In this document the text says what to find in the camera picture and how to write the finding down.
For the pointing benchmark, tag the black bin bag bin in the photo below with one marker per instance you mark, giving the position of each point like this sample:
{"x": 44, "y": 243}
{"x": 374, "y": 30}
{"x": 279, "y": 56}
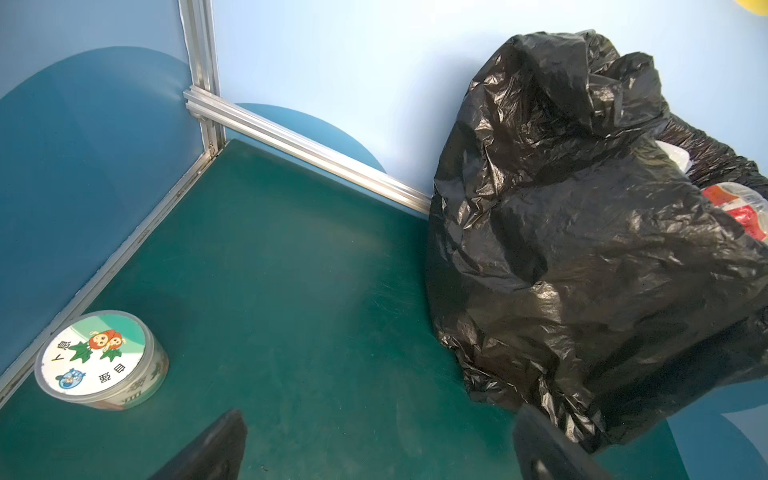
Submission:
{"x": 571, "y": 265}

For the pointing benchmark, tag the left aluminium frame post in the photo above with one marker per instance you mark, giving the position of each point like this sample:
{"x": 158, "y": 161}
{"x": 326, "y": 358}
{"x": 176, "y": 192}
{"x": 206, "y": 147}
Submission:
{"x": 198, "y": 30}

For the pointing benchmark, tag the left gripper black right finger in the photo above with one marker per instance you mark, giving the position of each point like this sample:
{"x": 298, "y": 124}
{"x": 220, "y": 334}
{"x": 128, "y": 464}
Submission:
{"x": 544, "y": 452}

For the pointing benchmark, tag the aluminium back frame rail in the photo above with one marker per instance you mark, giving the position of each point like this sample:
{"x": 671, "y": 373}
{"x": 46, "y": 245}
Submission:
{"x": 214, "y": 108}

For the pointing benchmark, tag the white red label bottle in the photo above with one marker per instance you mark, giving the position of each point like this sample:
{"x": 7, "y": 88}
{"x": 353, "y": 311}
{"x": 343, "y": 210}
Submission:
{"x": 744, "y": 204}

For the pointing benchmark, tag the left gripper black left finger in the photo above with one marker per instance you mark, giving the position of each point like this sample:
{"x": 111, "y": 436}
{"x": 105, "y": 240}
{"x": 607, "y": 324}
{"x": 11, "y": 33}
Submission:
{"x": 216, "y": 453}

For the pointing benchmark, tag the green white lidded can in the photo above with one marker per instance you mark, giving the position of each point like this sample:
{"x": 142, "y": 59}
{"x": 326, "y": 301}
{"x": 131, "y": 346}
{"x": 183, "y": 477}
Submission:
{"x": 107, "y": 360}

